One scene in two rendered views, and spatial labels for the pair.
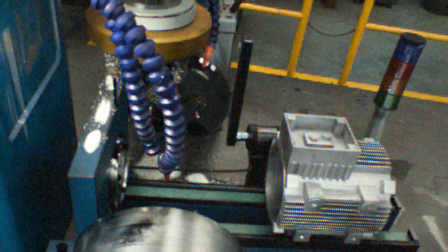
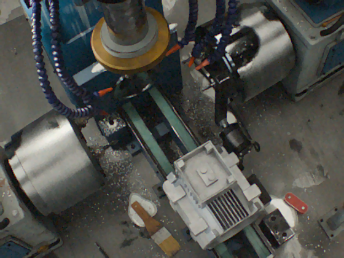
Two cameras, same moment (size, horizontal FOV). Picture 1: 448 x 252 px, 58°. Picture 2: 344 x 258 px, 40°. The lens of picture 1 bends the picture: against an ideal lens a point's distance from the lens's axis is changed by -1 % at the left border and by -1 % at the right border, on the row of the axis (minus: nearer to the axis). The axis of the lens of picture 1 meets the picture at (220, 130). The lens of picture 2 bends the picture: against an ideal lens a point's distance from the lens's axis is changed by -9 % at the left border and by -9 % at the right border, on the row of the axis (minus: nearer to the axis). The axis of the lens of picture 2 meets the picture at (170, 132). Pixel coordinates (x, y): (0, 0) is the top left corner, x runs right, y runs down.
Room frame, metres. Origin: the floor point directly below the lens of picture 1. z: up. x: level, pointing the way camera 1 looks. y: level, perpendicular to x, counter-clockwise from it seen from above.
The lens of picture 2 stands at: (0.44, -0.51, 2.28)
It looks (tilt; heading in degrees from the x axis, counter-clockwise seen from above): 67 degrees down; 75
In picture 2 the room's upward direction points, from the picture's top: 10 degrees counter-clockwise
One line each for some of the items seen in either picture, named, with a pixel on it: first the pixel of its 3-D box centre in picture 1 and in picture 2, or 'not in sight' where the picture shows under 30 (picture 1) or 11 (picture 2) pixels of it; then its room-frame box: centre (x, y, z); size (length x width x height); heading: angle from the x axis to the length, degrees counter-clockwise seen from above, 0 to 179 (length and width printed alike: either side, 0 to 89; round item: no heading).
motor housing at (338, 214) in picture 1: (323, 184); (214, 199); (0.60, -0.22, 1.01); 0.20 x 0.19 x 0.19; 97
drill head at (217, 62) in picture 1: (178, 76); (251, 46); (0.90, 0.12, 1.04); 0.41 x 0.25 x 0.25; 7
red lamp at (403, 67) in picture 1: (401, 65); not in sight; (0.93, -0.42, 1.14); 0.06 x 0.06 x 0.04
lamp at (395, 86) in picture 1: (394, 81); not in sight; (0.93, -0.42, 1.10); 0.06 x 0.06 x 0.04
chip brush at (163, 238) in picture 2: not in sight; (154, 228); (0.43, -0.17, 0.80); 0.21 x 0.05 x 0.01; 104
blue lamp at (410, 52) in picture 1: (408, 48); not in sight; (0.93, -0.42, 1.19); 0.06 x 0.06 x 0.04
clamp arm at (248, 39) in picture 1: (239, 94); (222, 101); (0.72, -0.03, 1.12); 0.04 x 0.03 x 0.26; 97
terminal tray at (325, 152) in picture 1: (315, 146); (206, 175); (0.60, -0.18, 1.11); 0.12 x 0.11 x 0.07; 97
